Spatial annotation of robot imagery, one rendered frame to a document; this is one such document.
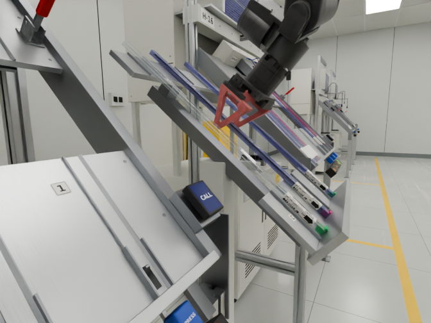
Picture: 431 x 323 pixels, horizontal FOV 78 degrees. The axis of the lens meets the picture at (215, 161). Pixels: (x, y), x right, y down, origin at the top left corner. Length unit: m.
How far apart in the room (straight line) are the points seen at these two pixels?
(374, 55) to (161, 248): 7.65
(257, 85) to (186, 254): 0.31
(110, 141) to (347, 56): 7.58
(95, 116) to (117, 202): 0.17
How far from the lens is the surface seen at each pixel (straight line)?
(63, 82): 0.52
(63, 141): 2.48
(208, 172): 0.58
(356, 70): 7.78
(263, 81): 0.50
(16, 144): 0.73
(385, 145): 7.72
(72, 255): 0.29
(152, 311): 0.27
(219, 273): 0.44
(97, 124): 0.45
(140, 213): 0.34
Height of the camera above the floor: 0.89
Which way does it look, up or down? 9 degrees down
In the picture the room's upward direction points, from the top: 1 degrees counter-clockwise
